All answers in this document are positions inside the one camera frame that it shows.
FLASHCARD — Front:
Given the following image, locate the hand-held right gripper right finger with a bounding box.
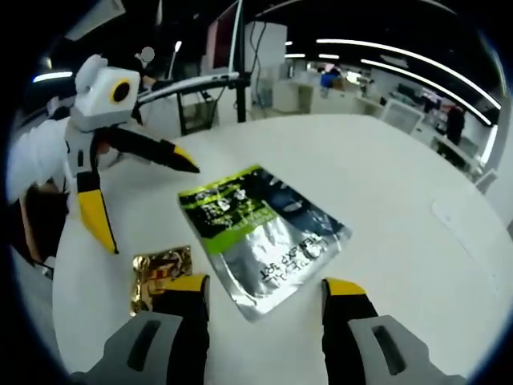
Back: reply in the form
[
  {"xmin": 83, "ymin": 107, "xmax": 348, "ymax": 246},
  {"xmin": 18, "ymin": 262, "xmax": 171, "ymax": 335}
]
[{"xmin": 321, "ymin": 278, "xmax": 469, "ymax": 385}]

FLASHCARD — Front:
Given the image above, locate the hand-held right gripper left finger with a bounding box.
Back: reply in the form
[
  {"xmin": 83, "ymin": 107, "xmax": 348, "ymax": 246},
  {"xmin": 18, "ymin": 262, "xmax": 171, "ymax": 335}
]
[{"xmin": 71, "ymin": 274, "xmax": 212, "ymax": 385}]

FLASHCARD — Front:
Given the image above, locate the gold foil skincare sachet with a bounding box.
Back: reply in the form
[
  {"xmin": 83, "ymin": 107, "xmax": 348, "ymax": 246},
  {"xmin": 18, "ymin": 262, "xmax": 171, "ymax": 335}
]
[{"xmin": 129, "ymin": 244, "xmax": 196, "ymax": 318}]

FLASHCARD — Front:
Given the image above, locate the green silver skincare pouch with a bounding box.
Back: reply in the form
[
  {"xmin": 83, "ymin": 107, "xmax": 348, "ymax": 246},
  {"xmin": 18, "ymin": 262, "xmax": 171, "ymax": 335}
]
[{"xmin": 177, "ymin": 163, "xmax": 353, "ymax": 324}]

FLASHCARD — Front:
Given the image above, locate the short ceiling light strip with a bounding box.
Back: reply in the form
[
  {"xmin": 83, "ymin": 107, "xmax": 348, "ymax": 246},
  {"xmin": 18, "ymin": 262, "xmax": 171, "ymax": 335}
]
[{"xmin": 31, "ymin": 71, "xmax": 74, "ymax": 84}]

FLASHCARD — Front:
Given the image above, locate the person's head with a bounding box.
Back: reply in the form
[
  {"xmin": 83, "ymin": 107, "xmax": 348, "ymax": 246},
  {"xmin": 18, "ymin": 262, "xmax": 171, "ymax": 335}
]
[{"xmin": 8, "ymin": 182, "xmax": 70, "ymax": 266}]

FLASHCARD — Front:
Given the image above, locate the ceiling air conditioner unit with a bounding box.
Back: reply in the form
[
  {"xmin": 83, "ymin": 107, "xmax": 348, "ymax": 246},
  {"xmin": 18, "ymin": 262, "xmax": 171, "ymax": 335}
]
[{"xmin": 63, "ymin": 0, "xmax": 126, "ymax": 42}]

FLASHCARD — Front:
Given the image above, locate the black laptop stand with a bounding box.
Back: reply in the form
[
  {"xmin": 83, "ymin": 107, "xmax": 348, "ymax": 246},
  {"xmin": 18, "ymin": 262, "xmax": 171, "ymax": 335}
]
[{"xmin": 176, "ymin": 75, "xmax": 258, "ymax": 136}]

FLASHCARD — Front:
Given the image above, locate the grey laptop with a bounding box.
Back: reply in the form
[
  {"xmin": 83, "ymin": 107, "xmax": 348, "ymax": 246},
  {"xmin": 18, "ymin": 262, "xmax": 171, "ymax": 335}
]
[{"xmin": 137, "ymin": 0, "xmax": 246, "ymax": 104}]

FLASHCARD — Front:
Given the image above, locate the long ceiling light strip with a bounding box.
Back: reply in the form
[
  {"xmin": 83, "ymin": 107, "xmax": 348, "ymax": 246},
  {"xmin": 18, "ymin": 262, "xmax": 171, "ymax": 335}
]
[
  {"xmin": 315, "ymin": 38, "xmax": 503, "ymax": 110},
  {"xmin": 360, "ymin": 59, "xmax": 499, "ymax": 126}
]

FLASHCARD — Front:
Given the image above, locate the white office chair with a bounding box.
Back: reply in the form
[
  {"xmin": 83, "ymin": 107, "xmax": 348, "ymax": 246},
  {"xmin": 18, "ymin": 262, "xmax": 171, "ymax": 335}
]
[
  {"xmin": 379, "ymin": 97, "xmax": 426, "ymax": 134},
  {"xmin": 474, "ymin": 167, "xmax": 499, "ymax": 194}
]

